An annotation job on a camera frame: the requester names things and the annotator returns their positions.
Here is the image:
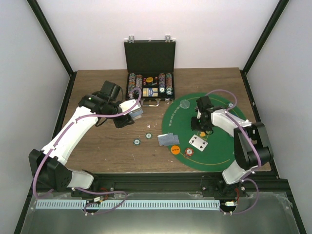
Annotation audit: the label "orange big blind button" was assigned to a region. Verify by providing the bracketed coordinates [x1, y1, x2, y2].
[170, 145, 181, 155]

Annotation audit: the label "black poker chip case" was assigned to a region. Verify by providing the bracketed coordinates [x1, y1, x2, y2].
[124, 35, 176, 103]

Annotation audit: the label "red poker chip stack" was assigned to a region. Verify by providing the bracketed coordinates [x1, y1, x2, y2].
[184, 148, 194, 158]

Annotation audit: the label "four of clubs card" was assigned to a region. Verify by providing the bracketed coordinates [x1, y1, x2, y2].
[189, 135, 208, 152]

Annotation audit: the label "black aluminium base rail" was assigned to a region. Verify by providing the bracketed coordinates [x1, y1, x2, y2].
[70, 172, 288, 198]

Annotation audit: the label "grey playing card deck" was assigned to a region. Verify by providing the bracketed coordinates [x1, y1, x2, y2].
[129, 109, 143, 120]

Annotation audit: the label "chip row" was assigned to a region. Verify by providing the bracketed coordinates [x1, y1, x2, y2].
[127, 73, 136, 97]
[158, 73, 166, 93]
[165, 73, 173, 95]
[135, 74, 143, 96]

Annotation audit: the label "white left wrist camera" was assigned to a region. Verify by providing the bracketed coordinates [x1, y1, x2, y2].
[119, 99, 141, 115]

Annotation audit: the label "blue poker chip stack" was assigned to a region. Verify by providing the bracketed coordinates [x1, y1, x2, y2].
[133, 138, 141, 146]

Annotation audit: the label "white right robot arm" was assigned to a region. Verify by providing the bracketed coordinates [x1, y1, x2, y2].
[191, 95, 273, 196]

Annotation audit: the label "clear dealer button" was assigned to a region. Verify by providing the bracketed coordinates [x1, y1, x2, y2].
[179, 99, 191, 109]

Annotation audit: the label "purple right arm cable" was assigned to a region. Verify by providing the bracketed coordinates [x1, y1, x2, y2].
[206, 89, 263, 215]

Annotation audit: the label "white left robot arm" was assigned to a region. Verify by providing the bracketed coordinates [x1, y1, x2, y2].
[29, 81, 142, 198]

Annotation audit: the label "round green poker mat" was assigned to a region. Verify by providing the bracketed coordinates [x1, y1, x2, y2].
[161, 92, 234, 172]

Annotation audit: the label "chip row far left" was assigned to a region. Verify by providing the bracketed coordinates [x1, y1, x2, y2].
[127, 73, 136, 97]

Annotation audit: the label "chip row far right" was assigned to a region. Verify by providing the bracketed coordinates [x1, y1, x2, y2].
[165, 73, 173, 95]

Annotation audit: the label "light blue slotted strip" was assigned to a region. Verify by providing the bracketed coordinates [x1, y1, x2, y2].
[35, 199, 220, 211]

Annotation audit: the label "boxed card decks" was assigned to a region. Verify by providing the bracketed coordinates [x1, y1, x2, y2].
[142, 88, 158, 98]

